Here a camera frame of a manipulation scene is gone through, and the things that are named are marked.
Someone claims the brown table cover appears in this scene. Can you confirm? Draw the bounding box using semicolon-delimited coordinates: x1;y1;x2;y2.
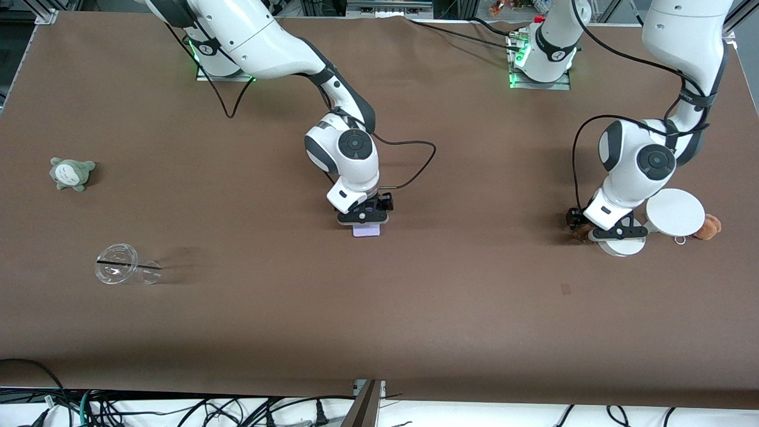
0;12;759;410

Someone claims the brown teddy bear plush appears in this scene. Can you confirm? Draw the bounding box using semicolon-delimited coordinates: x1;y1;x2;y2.
693;213;722;241

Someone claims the grey power strip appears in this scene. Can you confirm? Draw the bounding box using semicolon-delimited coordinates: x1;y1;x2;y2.
347;0;433;17

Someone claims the aluminium profile bar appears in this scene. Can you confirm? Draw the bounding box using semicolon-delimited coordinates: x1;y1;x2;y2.
341;380;386;427

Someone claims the black straw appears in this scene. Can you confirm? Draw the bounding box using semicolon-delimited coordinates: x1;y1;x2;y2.
97;259;162;270

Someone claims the clear plastic cup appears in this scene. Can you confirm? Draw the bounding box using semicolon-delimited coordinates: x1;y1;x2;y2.
95;243;162;285

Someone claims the grey totoro plush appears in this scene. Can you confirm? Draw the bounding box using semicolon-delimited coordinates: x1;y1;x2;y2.
49;157;97;192

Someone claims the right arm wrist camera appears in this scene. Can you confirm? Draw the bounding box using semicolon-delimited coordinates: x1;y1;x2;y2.
337;211;390;227

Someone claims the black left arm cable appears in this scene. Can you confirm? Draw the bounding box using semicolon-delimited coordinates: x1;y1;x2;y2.
569;0;712;211

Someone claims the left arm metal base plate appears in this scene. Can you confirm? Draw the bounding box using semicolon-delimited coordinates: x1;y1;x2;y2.
509;30;572;91

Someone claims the black base power cable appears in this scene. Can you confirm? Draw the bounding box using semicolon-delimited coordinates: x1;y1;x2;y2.
406;18;528;51

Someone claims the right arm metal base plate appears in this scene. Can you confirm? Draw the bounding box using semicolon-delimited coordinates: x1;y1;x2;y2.
196;36;260;82

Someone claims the aluminium corner frame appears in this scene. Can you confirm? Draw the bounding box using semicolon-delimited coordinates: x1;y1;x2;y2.
720;0;759;43

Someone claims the thick black floor cable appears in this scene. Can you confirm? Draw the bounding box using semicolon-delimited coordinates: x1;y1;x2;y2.
0;358;69;427

